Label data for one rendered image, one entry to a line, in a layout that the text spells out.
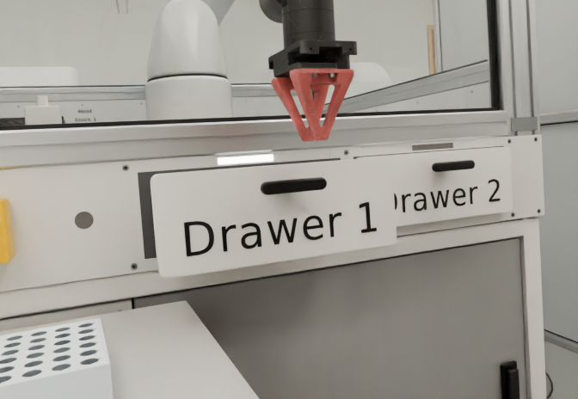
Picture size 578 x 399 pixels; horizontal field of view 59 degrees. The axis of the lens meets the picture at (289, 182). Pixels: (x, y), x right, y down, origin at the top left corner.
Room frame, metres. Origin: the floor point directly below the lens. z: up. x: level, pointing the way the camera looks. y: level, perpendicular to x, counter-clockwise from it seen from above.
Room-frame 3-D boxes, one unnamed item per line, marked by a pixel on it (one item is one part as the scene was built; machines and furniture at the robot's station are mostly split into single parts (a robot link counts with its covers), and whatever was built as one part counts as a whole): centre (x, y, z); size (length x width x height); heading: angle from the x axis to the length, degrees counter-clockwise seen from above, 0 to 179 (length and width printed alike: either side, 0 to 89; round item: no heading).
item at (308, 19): (0.57, -0.03, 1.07); 0.10 x 0.07 x 0.07; 21
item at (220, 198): (0.59, 0.01, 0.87); 0.29 x 0.02 x 0.11; 111
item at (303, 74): (0.57, -0.03, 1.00); 0.07 x 0.07 x 0.09; 21
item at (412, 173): (0.82, -0.24, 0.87); 0.29 x 0.02 x 0.11; 111
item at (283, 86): (0.57, -0.03, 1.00); 0.07 x 0.07 x 0.09; 21
